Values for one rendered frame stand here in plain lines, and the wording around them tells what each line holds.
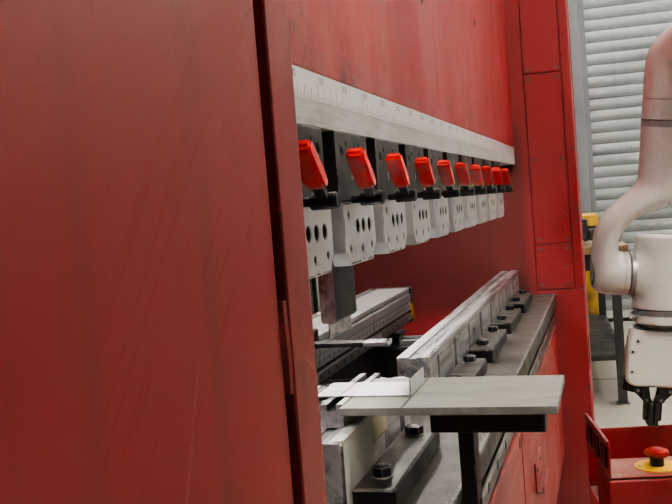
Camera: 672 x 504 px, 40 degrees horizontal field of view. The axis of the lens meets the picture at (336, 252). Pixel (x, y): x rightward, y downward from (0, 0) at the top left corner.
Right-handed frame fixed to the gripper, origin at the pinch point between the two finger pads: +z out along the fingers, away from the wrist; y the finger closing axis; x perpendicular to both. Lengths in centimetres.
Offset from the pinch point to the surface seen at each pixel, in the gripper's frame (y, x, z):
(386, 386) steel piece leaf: -43, -43, -12
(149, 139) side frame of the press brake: -41, -143, -39
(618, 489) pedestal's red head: -7.9, -15.5, 9.1
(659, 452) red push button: -1.0, -11.6, 3.7
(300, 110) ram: -52, -66, -46
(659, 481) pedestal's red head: -1.6, -15.2, 7.4
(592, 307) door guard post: 78, 629, 56
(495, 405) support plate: -29, -56, -13
